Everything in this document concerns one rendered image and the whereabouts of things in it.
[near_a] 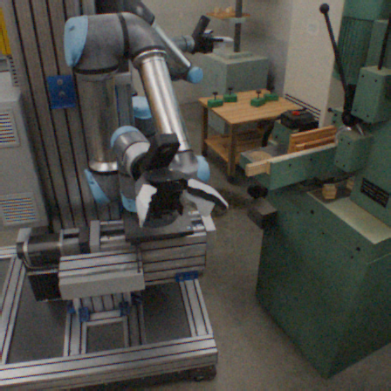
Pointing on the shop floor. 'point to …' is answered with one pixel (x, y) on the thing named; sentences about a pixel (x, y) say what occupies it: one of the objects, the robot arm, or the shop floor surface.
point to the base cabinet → (322, 291)
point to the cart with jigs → (230, 146)
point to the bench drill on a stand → (232, 68)
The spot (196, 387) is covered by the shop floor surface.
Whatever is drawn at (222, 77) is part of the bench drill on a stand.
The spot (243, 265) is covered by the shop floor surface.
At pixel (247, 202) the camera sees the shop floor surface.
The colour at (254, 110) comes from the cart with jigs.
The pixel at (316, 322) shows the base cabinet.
